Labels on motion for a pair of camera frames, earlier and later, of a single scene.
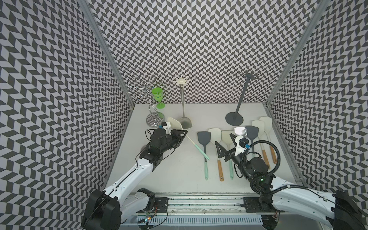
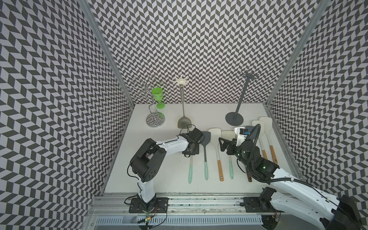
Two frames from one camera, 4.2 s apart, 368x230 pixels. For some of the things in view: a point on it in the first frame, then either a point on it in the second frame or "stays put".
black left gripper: x=176 y=133 → x=196 y=151
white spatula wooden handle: x=260 y=124 stays put
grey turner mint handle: x=204 y=137 stays put
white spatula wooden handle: x=268 y=121 stays put
